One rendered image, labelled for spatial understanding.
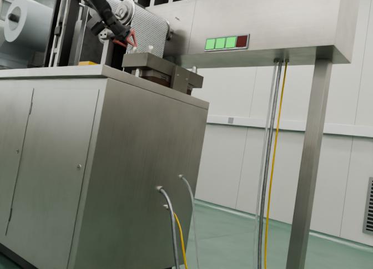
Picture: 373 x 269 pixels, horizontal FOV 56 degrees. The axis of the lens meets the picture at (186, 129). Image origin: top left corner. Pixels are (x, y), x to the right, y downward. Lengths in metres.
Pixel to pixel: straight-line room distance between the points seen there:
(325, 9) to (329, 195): 2.55
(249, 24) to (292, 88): 2.48
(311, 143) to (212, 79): 3.22
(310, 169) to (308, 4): 0.70
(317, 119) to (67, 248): 1.13
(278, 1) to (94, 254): 1.29
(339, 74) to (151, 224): 2.91
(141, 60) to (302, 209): 0.94
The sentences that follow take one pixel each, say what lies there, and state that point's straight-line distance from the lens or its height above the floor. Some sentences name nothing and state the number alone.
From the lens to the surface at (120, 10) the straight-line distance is 1.82.
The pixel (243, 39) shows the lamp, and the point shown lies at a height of 1.19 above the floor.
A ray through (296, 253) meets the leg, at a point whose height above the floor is 0.29.
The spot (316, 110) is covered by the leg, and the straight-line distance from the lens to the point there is 1.64.
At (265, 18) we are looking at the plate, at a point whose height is 1.28.
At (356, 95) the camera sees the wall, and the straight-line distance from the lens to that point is 3.90.
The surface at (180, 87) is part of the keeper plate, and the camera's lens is 1.65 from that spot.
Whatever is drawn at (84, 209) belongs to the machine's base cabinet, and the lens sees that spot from 1.33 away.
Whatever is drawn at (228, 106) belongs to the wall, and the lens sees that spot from 4.48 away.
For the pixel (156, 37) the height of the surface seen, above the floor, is 1.18.
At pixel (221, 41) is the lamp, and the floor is 1.19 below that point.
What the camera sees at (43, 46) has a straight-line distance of 2.67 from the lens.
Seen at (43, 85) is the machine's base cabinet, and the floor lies 0.83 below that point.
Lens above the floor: 0.64
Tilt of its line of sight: 3 degrees up
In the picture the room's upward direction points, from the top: 9 degrees clockwise
